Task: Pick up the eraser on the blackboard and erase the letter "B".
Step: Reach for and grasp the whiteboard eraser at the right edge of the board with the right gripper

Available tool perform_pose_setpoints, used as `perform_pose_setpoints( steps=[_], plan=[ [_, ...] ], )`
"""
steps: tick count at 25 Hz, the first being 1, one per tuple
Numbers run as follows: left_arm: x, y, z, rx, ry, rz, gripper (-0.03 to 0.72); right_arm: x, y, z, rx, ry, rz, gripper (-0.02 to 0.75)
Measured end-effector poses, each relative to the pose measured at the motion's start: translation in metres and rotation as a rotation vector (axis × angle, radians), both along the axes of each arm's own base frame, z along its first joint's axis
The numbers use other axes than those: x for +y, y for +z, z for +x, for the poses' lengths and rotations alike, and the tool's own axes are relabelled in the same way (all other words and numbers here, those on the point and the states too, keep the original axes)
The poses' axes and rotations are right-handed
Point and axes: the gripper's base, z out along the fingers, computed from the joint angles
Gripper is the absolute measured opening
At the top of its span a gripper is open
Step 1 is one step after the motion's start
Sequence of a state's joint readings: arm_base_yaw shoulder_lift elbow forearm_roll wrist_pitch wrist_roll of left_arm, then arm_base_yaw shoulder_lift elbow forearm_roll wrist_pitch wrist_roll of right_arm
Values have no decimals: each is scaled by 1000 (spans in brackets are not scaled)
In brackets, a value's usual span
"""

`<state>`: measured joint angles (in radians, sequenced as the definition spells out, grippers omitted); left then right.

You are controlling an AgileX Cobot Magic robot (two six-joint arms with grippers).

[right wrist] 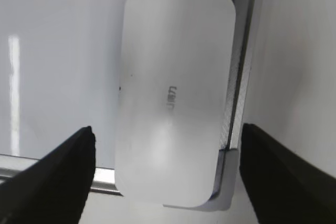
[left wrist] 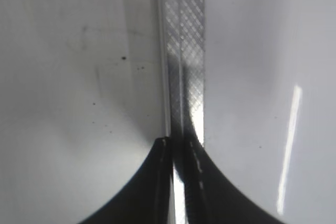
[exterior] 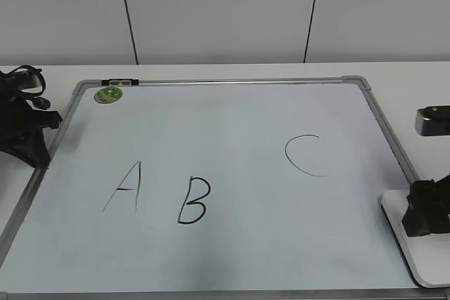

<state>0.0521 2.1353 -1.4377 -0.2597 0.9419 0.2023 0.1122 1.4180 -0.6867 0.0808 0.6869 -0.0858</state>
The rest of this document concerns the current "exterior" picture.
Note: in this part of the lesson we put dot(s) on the black silver board clip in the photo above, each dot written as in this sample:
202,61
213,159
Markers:
120,82

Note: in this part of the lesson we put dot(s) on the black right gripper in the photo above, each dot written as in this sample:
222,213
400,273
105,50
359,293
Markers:
428,208

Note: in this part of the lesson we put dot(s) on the white whiteboard eraser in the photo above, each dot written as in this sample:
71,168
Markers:
427,256

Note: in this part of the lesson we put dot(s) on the round green magnet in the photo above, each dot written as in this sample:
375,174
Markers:
108,95

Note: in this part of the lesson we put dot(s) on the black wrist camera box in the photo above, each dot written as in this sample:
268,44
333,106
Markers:
433,120

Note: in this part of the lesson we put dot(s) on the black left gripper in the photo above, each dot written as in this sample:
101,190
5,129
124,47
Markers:
25,113

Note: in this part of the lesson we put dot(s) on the white framed whiteboard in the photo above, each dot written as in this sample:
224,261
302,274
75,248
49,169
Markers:
246,189

